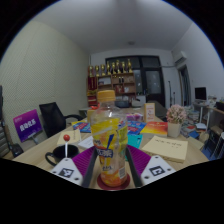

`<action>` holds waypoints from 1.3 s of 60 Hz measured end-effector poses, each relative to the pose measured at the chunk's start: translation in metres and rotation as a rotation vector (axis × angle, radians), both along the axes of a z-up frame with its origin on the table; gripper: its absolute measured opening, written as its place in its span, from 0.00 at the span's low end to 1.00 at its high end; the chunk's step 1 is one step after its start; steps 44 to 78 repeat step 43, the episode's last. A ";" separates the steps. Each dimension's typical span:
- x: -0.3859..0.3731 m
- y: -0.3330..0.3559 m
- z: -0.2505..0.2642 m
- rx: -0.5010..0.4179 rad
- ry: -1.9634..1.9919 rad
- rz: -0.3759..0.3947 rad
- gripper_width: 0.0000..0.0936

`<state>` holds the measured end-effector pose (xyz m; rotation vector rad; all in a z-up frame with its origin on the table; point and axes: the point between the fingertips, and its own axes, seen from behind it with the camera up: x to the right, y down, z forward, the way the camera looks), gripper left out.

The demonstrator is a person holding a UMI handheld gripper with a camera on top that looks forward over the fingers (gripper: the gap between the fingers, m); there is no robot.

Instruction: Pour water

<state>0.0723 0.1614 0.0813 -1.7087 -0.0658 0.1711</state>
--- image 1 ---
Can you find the yellow gift box red ribbon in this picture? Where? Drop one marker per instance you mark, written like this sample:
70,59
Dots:
90,115

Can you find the pile of books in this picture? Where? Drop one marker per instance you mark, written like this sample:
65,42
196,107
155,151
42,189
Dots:
193,121

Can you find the wooden shelf unit with trophies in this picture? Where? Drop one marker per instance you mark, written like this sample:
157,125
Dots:
116,80

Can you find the black mug with coloured dots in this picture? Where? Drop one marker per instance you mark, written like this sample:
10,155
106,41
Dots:
58,153

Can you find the red-tipped white stick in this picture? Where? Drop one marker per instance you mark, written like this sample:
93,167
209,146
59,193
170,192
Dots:
66,137

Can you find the white booklet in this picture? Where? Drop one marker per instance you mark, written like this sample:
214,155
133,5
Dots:
86,142

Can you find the pink flowers in white pot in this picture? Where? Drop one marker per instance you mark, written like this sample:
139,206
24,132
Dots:
176,115

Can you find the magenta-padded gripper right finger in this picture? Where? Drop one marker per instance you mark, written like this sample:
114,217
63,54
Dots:
140,161

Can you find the orange red book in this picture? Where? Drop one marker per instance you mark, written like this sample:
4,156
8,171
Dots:
155,128

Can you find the white wall air conditioner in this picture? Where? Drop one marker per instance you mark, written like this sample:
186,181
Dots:
179,58

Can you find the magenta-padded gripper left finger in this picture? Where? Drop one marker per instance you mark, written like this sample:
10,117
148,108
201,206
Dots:
83,161

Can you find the purple sign board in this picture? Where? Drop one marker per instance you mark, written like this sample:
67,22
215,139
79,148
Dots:
27,126

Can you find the black computer monitor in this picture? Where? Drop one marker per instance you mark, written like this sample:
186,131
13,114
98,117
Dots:
200,94

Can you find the small orange white carton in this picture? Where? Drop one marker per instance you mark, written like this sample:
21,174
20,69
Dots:
149,112

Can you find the blue magazine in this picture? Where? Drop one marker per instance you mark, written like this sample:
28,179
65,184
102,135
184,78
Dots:
81,126

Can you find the black framed glass door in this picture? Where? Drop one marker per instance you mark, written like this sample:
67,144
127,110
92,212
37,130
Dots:
151,83

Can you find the large pale yellow notepad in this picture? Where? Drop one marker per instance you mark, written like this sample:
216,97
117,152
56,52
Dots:
165,149

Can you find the orange drink bottle yellow label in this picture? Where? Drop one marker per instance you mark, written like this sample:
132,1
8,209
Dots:
109,140

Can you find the small pale yellow notepad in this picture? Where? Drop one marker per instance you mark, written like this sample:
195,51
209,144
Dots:
71,138

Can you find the wooden side desk white legs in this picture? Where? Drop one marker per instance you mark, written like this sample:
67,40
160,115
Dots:
215,111

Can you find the black office chair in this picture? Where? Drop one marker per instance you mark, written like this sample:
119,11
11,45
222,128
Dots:
53,118

